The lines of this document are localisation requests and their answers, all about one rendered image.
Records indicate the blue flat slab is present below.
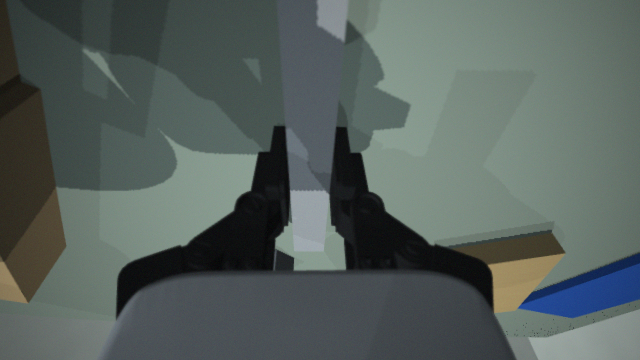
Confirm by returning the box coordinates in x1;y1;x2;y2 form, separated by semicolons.
518;253;640;318

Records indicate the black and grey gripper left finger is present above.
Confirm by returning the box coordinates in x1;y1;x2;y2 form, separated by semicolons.
116;126;290;320

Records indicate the tan flat rectangular block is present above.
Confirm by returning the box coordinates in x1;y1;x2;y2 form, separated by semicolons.
453;233;566;313

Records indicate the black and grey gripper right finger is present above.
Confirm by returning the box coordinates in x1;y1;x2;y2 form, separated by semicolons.
329;127;494;313

